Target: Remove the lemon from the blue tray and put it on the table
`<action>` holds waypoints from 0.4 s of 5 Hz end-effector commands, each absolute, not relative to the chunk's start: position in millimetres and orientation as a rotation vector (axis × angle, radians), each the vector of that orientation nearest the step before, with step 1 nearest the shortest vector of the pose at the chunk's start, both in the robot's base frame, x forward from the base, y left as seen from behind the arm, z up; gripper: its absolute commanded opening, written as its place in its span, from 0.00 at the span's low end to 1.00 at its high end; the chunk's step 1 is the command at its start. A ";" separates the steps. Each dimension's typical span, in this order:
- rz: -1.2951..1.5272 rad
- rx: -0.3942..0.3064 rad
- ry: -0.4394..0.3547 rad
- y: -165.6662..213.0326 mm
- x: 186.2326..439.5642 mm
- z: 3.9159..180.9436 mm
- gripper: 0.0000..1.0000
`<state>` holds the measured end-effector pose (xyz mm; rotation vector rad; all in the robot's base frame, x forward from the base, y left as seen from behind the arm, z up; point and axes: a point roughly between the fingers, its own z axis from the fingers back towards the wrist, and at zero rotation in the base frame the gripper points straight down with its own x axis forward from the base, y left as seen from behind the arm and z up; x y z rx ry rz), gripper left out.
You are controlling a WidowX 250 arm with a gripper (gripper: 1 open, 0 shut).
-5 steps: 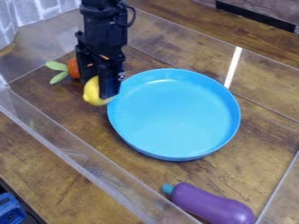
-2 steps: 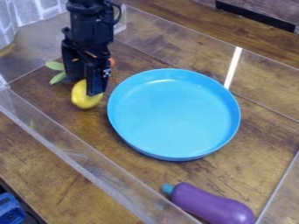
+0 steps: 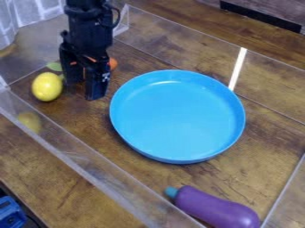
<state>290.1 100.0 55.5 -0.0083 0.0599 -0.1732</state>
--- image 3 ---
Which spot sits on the white patterned curtain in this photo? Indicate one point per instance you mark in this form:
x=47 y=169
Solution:
x=19 y=13

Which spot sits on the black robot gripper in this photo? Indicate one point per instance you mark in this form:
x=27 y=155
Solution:
x=85 y=43

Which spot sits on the dark wooden shelf edge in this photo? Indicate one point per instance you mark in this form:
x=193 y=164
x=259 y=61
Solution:
x=283 y=13

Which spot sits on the yellow toy lemon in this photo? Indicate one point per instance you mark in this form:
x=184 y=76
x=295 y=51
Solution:
x=47 y=86

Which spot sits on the blue round plastic tray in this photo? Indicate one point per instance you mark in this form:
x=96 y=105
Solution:
x=177 y=116

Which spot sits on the purple toy eggplant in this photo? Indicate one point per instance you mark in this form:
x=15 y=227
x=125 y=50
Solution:
x=219 y=212

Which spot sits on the clear acrylic enclosure wall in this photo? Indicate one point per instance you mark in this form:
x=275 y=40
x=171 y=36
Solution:
x=68 y=165

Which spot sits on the orange toy carrot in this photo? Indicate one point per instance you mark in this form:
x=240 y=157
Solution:
x=55 y=66

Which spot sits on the blue device corner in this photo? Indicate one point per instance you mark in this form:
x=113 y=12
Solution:
x=13 y=216

